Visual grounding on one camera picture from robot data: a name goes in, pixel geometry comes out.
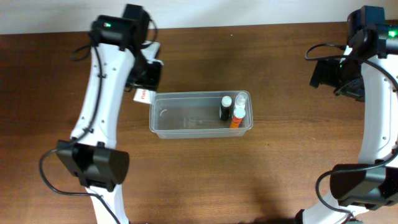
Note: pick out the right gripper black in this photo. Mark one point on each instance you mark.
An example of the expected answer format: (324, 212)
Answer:
(321, 73)

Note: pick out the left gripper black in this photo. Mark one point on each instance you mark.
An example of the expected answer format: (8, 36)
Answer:
(152, 78)

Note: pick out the white Panadol box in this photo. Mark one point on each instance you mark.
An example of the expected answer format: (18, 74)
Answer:
(144, 96)

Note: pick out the dark bottle white cap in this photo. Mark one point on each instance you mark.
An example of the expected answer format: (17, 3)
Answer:
(226, 102)

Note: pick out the white spray bottle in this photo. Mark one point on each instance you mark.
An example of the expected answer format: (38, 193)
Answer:
(240, 100)

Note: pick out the orange tube white cap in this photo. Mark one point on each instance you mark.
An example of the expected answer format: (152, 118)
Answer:
(238, 115)

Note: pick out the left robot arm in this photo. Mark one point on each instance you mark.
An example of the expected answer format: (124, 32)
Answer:
(122, 59)

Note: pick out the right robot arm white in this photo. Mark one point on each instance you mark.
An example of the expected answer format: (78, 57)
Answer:
(366, 71)

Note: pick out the clear plastic container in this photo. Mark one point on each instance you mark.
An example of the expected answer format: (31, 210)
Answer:
(183, 115)

